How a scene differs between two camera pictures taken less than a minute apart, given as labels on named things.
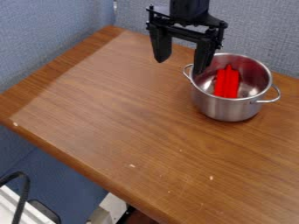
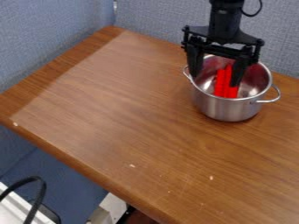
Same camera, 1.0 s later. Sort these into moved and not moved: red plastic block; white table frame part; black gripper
Moved: black gripper
Not moved: red plastic block; white table frame part
